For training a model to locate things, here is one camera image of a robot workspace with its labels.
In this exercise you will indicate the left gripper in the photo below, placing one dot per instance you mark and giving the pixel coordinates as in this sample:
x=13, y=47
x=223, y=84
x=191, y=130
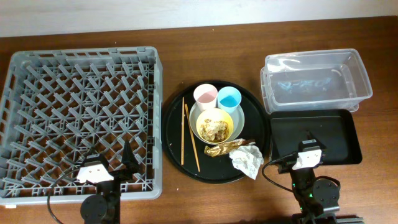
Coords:
x=116, y=174

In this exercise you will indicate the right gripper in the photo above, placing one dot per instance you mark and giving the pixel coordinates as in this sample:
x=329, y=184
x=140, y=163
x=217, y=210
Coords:
x=285, y=168

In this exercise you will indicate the white napkin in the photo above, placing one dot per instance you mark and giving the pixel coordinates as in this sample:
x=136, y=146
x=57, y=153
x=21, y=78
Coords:
x=247, y=159

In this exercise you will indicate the wooden chopstick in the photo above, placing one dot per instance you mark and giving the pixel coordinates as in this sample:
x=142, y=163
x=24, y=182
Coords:
x=192, y=139
x=182, y=132

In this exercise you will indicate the gold foil wrapper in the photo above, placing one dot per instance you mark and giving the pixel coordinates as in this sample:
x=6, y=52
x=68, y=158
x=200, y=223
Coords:
x=227, y=147

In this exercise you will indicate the food scraps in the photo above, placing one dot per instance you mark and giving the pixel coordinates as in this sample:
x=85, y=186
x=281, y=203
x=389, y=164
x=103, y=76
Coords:
x=214, y=131

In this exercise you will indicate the blue plastic cup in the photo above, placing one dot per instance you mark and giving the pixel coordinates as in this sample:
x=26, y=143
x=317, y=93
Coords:
x=228, y=99

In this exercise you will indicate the yellow plastic bowl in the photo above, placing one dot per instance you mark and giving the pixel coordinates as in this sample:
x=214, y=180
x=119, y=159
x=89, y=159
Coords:
x=215, y=114

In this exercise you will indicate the pink plastic cup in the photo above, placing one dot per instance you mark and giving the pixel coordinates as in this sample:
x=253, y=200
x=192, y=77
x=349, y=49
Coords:
x=205, y=96

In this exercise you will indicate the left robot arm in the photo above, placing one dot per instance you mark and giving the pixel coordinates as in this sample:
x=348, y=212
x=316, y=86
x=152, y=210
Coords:
x=104, y=205

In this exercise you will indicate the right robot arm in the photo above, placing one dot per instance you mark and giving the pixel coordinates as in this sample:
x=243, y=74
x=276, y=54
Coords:
x=317, y=196

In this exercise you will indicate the grey dishwasher rack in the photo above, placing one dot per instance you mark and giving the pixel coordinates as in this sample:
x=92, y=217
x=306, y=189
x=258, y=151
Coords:
x=57, y=105

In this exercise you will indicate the black rectangular tray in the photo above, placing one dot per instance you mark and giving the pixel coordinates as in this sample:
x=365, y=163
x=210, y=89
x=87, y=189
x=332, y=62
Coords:
x=333, y=128

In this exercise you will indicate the clear plastic bin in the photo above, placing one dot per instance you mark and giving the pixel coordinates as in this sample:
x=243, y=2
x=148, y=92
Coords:
x=314, y=80

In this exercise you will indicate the grey plate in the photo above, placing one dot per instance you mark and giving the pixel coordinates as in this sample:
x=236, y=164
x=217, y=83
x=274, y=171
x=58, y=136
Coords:
x=237, y=117

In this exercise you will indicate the round black tray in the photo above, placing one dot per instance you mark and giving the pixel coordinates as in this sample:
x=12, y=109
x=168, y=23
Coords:
x=214, y=170

